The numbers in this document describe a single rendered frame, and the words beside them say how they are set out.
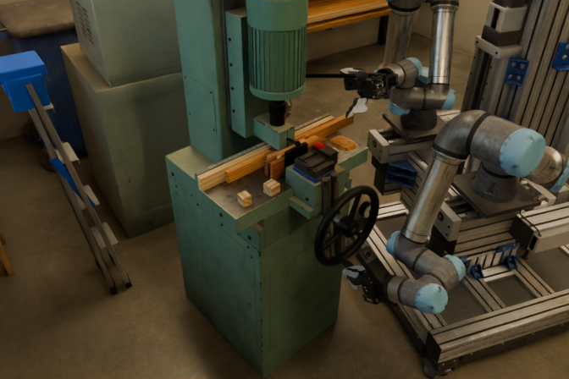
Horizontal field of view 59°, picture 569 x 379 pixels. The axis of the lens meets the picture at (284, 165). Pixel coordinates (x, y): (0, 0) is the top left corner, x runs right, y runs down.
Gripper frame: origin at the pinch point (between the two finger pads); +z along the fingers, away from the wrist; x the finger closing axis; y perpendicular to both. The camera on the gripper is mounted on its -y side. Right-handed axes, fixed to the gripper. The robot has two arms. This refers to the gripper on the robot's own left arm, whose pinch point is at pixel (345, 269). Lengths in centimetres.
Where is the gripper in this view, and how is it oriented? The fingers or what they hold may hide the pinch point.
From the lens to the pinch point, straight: 160.8
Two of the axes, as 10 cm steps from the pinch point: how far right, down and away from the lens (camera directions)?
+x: 7.5, -4.3, 5.0
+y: 3.6, 9.0, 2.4
